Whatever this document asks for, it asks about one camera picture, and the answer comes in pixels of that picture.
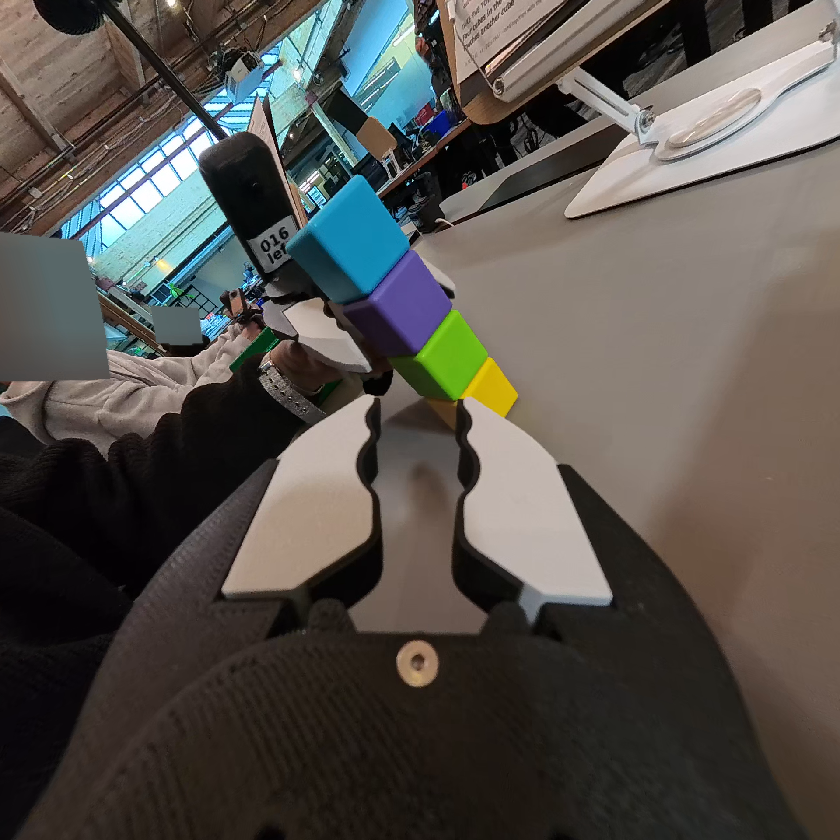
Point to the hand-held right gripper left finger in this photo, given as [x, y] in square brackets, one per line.
[302, 518]

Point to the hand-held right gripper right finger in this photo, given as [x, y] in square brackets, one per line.
[531, 525]

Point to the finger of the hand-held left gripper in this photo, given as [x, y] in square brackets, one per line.
[443, 279]
[321, 341]

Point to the purple cube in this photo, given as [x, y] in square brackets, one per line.
[400, 308]

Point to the green plastic bin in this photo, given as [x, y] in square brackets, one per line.
[259, 348]

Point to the lime green cube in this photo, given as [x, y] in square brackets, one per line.
[439, 361]

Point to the blue cube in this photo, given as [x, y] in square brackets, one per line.
[348, 243]

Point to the yellow cube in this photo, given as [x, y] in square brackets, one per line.
[492, 390]

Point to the person's left forearm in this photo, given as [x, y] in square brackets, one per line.
[164, 459]

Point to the person's left hand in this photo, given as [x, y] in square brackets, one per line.
[302, 371]

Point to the silver wristwatch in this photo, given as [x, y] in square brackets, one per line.
[289, 394]

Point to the black electronic device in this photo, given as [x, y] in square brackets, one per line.
[430, 213]

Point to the white ceiling projector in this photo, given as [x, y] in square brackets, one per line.
[243, 72]

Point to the wooden table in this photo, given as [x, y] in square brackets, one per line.
[426, 157]

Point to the black pillar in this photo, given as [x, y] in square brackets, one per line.
[164, 72]

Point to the blue plastic bin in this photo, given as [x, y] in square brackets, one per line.
[445, 121]

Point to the white document stand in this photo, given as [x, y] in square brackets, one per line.
[689, 170]

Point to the person's black clothing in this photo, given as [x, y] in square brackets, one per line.
[39, 656]

